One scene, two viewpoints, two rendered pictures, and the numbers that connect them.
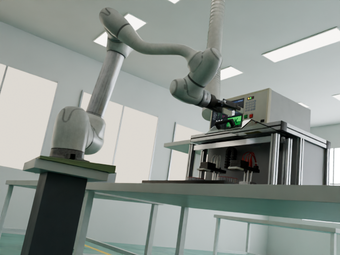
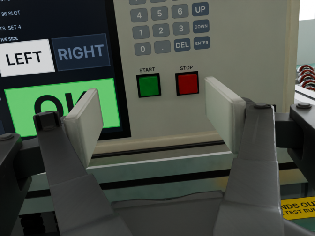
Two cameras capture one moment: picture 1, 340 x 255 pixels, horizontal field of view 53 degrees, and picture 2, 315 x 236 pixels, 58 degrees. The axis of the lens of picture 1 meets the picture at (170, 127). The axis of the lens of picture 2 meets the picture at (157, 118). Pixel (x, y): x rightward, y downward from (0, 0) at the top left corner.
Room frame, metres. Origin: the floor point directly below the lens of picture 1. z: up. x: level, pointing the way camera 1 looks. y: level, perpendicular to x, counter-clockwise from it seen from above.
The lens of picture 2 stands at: (1.62, -0.18, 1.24)
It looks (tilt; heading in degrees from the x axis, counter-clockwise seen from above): 18 degrees down; 303
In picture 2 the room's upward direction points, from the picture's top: 6 degrees counter-clockwise
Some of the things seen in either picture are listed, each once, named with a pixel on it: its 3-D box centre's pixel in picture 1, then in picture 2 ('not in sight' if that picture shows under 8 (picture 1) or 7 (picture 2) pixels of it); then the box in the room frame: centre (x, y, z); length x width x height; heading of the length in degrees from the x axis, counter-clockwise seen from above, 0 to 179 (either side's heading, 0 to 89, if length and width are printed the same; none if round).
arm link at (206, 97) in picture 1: (201, 98); not in sight; (1.59, -0.14, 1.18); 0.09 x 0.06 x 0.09; 34
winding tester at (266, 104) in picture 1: (258, 121); (99, 43); (1.95, -0.52, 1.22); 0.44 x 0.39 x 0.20; 34
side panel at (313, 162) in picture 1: (312, 174); not in sight; (1.73, -0.76, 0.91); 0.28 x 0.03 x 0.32; 124
